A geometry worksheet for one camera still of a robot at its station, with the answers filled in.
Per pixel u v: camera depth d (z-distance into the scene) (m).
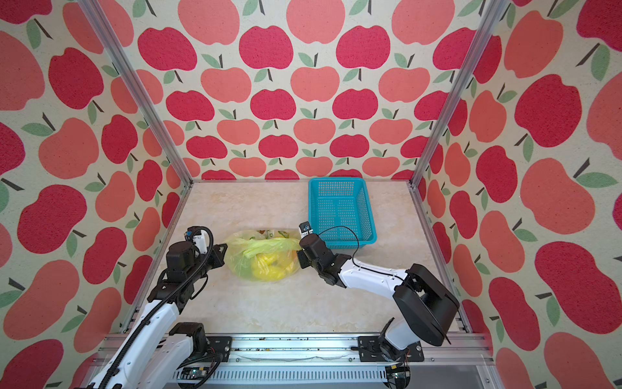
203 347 0.69
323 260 0.66
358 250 0.95
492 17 0.70
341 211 1.11
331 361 0.73
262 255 0.84
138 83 0.86
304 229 0.75
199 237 0.73
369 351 0.72
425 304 0.42
